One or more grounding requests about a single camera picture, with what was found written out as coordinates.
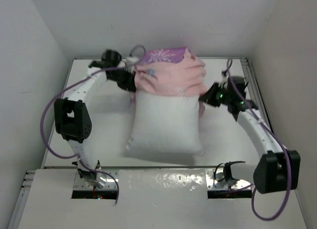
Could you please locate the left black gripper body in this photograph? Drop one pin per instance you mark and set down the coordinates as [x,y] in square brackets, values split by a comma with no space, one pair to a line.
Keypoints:
[122,77]

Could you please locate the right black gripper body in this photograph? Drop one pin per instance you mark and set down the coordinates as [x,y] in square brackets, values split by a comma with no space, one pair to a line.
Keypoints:
[223,96]

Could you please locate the pink princess pillowcase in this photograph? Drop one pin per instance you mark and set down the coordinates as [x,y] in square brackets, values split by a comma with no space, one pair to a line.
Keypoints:
[169,83]

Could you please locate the white pillow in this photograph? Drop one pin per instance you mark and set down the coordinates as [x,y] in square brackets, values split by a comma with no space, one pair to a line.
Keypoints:
[165,124]

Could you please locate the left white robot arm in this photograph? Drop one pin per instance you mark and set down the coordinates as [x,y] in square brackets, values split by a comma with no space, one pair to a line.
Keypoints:
[72,119]

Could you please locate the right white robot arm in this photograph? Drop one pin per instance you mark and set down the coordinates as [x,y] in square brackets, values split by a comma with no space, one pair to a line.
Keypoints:
[278,167]

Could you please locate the white foam front board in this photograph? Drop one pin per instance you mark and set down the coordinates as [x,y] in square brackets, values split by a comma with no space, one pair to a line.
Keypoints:
[148,199]

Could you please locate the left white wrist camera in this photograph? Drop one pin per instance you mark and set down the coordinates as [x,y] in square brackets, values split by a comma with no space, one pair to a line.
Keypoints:
[129,63]

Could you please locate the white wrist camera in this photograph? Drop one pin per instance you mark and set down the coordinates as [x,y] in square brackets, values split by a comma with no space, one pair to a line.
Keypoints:
[129,63]
[224,82]

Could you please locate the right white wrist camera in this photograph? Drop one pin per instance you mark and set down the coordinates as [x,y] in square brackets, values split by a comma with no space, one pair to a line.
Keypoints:
[224,82]

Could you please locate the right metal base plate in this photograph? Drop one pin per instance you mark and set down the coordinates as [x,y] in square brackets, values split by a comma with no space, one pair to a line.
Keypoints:
[215,182]

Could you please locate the metal base plate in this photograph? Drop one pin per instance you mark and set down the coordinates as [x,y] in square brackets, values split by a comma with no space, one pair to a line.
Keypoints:
[215,182]
[89,180]

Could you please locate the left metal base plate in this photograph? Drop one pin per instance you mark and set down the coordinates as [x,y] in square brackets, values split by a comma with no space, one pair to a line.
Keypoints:
[89,180]

